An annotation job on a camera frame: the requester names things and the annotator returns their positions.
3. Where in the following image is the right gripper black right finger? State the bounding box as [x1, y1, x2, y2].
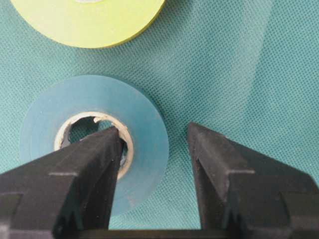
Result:
[187, 122, 319, 232]

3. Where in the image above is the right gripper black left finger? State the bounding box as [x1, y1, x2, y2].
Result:
[0, 127, 123, 234]

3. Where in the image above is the green tape roll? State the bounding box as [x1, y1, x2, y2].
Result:
[19, 75, 169, 216]

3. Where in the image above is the yellow tape roll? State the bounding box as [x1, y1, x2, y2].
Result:
[11, 0, 165, 49]

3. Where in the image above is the green table cloth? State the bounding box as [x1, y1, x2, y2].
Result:
[0, 0, 319, 229]

